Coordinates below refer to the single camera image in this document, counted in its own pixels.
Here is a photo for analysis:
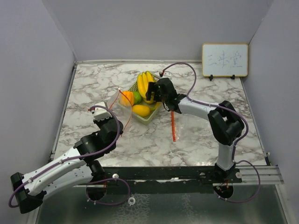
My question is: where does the green plastic basket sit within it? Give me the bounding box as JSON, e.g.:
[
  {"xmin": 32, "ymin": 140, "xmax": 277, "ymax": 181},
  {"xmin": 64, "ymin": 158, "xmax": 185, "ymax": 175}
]
[{"xmin": 117, "ymin": 71, "xmax": 163, "ymax": 125}]

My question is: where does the orange bell pepper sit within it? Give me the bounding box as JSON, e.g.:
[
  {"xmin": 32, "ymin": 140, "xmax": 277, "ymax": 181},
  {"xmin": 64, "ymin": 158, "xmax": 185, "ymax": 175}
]
[{"xmin": 119, "ymin": 91, "xmax": 135, "ymax": 107}]

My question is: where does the green lime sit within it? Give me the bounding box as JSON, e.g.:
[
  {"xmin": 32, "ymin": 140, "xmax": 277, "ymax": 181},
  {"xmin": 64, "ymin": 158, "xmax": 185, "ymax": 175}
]
[{"xmin": 133, "ymin": 91, "xmax": 142, "ymax": 105}]

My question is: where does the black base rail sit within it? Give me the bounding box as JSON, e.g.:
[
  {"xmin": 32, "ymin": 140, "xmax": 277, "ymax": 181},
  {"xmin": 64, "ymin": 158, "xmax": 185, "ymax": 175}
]
[{"xmin": 93, "ymin": 166, "xmax": 242, "ymax": 194}]

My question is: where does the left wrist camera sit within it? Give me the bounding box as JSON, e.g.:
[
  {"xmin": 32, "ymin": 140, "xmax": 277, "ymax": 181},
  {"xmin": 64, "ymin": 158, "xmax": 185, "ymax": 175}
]
[{"xmin": 89, "ymin": 101, "xmax": 112, "ymax": 121}]

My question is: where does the clear zip bag red zipper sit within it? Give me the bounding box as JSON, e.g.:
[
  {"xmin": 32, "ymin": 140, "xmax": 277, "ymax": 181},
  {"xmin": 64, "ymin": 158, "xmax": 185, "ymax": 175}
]
[{"xmin": 107, "ymin": 88, "xmax": 133, "ymax": 136}]

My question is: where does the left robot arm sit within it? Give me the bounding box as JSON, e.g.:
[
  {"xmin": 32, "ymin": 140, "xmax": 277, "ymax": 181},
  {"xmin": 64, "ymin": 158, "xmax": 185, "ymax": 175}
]
[{"xmin": 8, "ymin": 117, "xmax": 123, "ymax": 214}]

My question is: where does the small whiteboard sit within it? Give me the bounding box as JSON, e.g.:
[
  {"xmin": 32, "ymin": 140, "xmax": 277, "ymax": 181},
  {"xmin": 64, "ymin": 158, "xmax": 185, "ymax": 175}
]
[{"xmin": 202, "ymin": 43, "xmax": 249, "ymax": 78}]

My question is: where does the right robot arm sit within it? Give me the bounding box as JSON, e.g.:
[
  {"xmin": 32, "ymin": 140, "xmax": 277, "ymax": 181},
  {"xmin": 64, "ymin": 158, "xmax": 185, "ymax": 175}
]
[{"xmin": 146, "ymin": 78, "xmax": 244, "ymax": 182}]

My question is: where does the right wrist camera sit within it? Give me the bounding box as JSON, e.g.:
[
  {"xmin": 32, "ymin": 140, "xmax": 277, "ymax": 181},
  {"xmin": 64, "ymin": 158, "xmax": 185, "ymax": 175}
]
[{"xmin": 159, "ymin": 71, "xmax": 172, "ymax": 80}]

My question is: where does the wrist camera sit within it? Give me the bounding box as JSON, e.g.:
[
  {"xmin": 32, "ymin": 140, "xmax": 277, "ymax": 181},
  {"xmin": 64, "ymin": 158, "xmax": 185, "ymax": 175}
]
[
  {"xmin": 159, "ymin": 71, "xmax": 172, "ymax": 80},
  {"xmin": 89, "ymin": 101, "xmax": 112, "ymax": 121}
]

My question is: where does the yellow banana bunch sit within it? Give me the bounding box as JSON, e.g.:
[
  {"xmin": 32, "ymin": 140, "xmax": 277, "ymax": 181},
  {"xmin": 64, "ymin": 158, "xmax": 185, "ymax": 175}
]
[{"xmin": 137, "ymin": 71, "xmax": 156, "ymax": 104}]

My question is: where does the yellow mango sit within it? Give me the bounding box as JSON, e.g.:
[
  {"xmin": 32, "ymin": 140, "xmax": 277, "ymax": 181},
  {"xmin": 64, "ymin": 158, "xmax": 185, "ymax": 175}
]
[{"xmin": 132, "ymin": 105, "xmax": 151, "ymax": 118}]

